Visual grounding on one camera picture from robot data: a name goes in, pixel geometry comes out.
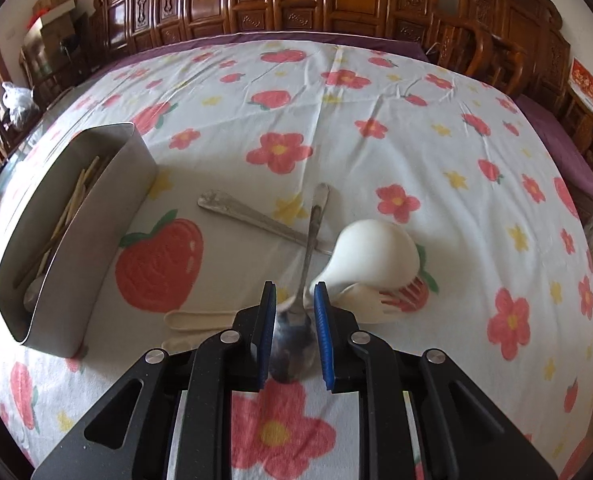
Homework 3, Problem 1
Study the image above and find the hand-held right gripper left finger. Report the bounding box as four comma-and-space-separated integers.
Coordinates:
30, 281, 278, 480

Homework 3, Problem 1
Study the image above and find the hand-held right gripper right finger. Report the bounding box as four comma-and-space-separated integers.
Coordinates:
312, 281, 559, 480

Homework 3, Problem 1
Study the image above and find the metal spoon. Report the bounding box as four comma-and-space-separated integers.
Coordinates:
269, 182, 330, 385

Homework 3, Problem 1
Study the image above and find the pale wooden chopstick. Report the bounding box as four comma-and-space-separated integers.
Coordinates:
15, 167, 87, 288
51, 156, 100, 241

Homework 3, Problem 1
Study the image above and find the rectangular metal tin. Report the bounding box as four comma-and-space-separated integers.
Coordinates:
0, 122, 158, 358

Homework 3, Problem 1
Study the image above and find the cream plastic fork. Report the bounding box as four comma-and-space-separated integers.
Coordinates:
333, 280, 429, 325

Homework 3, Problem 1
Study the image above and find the white ceramic spoon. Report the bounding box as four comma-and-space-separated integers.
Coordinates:
309, 219, 421, 306

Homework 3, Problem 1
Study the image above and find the white plastic bag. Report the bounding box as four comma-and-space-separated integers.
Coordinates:
1, 81, 34, 126

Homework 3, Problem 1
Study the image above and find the floral strawberry tablecloth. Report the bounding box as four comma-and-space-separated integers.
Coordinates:
0, 37, 593, 480

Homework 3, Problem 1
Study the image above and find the wooden glass cabinet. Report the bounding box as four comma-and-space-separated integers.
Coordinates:
20, 10, 90, 91

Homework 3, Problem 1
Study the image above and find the red paper decoration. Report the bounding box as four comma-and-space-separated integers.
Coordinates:
26, 7, 52, 31

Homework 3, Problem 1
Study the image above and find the long purple sofa cushion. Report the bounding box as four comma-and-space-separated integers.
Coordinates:
121, 32, 427, 63

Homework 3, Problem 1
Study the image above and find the purple armchair cushion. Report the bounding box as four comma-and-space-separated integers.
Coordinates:
513, 95, 593, 198

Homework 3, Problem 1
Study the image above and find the carved wooden armchair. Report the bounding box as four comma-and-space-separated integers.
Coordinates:
459, 0, 593, 191

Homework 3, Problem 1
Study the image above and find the cream plastic utensil handle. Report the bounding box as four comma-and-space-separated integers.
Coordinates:
164, 310, 240, 332
160, 335, 202, 353

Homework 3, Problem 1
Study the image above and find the metal utensil handle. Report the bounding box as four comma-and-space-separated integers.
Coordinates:
197, 189, 334, 256

